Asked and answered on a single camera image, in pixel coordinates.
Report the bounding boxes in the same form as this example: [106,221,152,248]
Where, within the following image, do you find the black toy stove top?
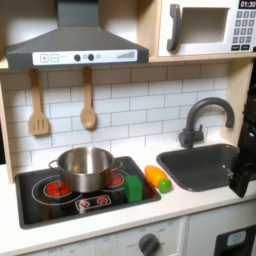
[14,155,163,231]

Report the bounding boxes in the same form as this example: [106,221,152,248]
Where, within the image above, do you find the grey oven knob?
[137,232,161,256]

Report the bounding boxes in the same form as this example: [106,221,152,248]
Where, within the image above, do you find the wooden spoon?
[79,66,98,131]

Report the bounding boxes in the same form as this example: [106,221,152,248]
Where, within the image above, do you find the dark grey sink basin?
[155,143,241,193]

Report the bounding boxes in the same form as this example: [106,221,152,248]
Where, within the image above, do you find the grey range hood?
[5,0,150,71]

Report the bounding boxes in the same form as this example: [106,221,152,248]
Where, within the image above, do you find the grey microwave door handle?
[166,3,183,53]

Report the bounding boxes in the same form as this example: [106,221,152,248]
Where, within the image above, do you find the steel pot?
[48,146,124,194]

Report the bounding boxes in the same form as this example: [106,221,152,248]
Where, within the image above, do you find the slotted wooden spatula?
[27,68,51,137]

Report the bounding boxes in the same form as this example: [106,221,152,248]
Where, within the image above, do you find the orange toy vegetable green tip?
[144,164,174,195]

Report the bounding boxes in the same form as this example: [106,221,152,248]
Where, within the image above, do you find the white toy microwave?
[157,0,256,58]

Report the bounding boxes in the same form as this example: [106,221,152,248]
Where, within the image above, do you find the dark grey tap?
[178,96,236,150]

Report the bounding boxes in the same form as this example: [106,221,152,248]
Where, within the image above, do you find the wooden toy kitchen unit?
[0,0,256,256]

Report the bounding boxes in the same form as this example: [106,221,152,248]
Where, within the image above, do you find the green block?
[123,174,144,204]

